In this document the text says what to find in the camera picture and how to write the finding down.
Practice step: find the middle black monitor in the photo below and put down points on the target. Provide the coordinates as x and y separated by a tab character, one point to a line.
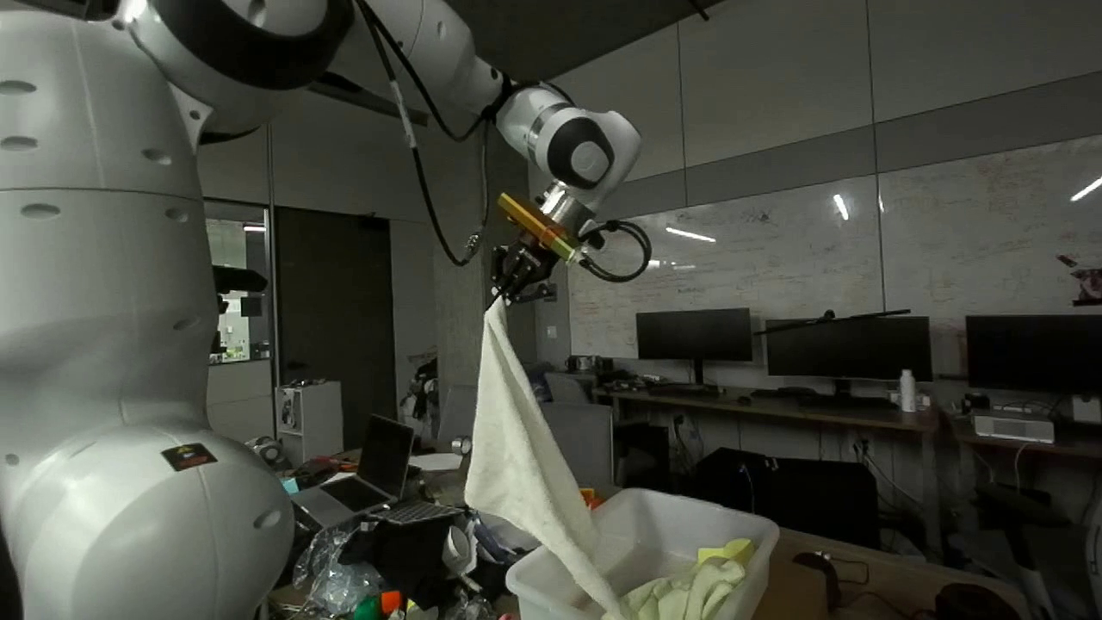
850	350

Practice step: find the long wooden desk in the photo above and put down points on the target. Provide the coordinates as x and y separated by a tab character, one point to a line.
819	412

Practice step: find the grey white towel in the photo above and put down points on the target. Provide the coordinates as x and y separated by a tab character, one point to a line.
518	470

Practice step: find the left black monitor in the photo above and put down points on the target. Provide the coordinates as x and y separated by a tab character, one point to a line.
705	335

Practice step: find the white spray bottle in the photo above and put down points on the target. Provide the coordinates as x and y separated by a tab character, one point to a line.
909	391

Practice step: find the white plastic storage bin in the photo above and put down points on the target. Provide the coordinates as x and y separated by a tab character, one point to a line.
649	534

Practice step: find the light green cloth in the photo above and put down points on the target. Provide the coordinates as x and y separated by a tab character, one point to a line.
696	590

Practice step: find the open laptop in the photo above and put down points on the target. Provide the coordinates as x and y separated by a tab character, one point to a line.
377	482

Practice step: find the right black monitor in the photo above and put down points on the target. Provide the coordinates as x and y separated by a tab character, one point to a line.
1035	352

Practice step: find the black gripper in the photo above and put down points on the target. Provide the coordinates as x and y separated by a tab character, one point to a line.
521	267

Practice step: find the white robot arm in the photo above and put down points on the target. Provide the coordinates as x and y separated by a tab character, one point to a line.
118	498

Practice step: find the black monitor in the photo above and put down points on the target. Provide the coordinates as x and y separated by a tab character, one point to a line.
1035	352
705	335
850	350

